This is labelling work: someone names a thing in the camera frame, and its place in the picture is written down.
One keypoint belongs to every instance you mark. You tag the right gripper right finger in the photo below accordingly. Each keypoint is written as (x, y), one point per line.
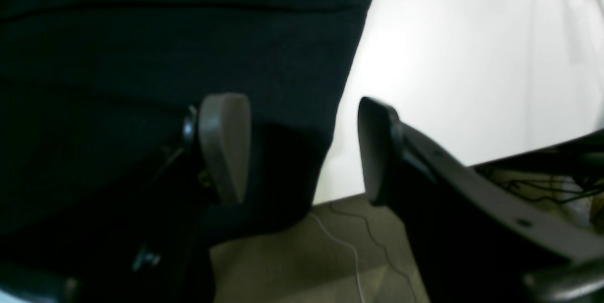
(475, 240)

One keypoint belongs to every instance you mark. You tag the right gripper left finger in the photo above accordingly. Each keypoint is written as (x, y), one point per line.
(217, 136)

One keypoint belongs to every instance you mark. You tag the black T-shirt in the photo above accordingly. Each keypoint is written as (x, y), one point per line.
(91, 87)

